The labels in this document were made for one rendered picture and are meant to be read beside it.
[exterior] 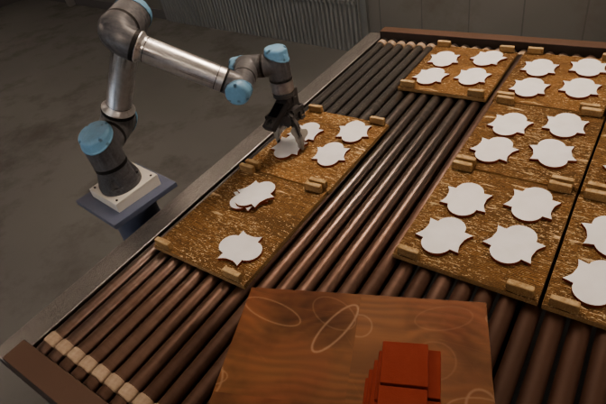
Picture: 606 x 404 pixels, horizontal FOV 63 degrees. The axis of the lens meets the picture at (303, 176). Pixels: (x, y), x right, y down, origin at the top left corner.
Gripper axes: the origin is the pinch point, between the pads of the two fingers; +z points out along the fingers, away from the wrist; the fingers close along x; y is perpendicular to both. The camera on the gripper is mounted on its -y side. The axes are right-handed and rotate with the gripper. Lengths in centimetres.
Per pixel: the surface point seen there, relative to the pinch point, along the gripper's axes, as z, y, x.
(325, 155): 0.4, 0.3, -14.9
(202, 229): 3.3, -44.7, -0.1
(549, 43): -4, 102, -60
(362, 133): -0.3, 16.9, -19.7
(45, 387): 4, -100, -5
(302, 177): 1.9, -11.5, -13.7
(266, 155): 1.6, -6.3, 5.7
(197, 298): 6, -63, -16
